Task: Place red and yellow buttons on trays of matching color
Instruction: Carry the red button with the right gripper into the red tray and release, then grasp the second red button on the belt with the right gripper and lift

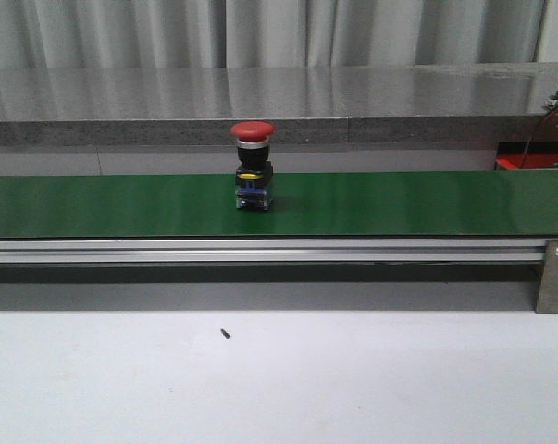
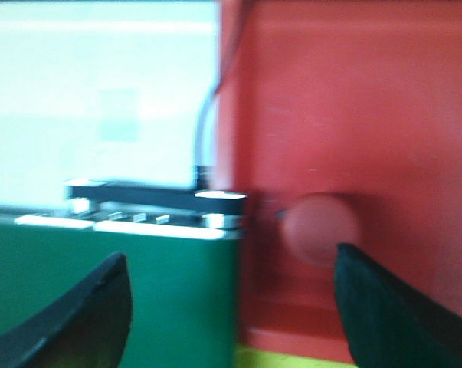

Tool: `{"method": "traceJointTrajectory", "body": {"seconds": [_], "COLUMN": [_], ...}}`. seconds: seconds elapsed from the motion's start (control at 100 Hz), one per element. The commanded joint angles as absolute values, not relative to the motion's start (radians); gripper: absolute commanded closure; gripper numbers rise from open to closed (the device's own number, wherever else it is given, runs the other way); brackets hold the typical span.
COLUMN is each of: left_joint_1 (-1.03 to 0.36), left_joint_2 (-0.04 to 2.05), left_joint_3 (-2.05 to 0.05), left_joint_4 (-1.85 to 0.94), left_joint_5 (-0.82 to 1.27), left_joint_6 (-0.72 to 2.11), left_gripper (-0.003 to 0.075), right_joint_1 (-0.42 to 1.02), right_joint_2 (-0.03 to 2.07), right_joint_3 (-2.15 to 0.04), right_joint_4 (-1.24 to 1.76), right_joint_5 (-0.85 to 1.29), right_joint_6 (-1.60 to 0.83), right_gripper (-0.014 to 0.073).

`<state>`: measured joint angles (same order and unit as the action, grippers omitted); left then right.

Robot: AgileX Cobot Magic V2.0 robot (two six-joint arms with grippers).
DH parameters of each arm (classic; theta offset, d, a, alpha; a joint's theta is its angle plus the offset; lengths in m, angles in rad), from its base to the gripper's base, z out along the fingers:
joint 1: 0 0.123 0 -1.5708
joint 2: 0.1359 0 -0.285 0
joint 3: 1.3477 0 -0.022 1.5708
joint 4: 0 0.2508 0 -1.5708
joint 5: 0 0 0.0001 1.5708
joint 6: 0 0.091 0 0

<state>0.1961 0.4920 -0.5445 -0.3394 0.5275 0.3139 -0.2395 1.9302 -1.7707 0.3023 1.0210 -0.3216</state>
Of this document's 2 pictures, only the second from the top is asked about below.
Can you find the red mushroom push button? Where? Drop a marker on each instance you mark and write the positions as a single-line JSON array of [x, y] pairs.
[[313, 226]]

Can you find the green conveyor belt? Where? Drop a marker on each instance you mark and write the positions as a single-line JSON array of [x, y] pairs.
[[183, 290]]

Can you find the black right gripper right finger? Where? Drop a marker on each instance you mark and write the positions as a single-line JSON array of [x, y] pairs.
[[389, 323]]

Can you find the red plastic bin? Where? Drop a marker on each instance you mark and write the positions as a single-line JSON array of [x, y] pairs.
[[357, 99]]

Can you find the black metal sensor bracket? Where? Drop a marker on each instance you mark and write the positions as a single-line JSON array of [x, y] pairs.
[[131, 208]]

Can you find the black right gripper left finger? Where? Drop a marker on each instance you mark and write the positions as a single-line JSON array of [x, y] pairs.
[[88, 326]]

